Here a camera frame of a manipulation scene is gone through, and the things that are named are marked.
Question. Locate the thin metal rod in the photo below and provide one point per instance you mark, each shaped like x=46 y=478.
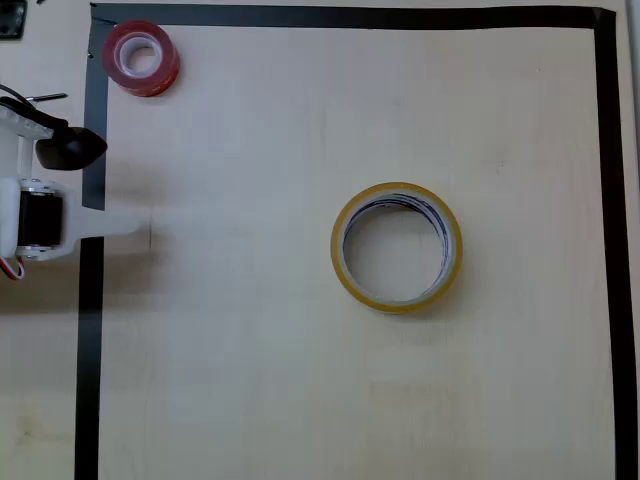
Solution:
x=50 y=96

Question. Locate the large yellow tape roll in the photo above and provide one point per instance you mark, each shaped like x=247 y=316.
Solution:
x=340 y=260

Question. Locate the black plastic clamp block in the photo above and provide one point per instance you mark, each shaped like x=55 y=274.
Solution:
x=10 y=20

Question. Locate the small red tape roll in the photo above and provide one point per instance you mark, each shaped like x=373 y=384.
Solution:
x=112 y=62

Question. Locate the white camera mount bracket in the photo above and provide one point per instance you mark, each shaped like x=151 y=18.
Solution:
x=22 y=127

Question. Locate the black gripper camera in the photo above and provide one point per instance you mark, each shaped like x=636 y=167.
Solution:
x=70 y=149

